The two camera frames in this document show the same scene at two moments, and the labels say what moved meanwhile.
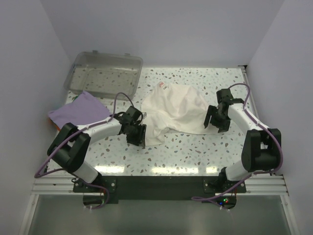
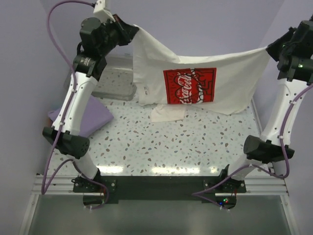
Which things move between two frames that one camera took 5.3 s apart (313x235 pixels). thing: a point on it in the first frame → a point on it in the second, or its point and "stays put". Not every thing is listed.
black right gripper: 218,117 → 277,45
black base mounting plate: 159,188 stays put
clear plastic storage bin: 106,74 stays put
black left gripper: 136,133 → 124,31
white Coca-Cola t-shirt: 167,107 → 174,84
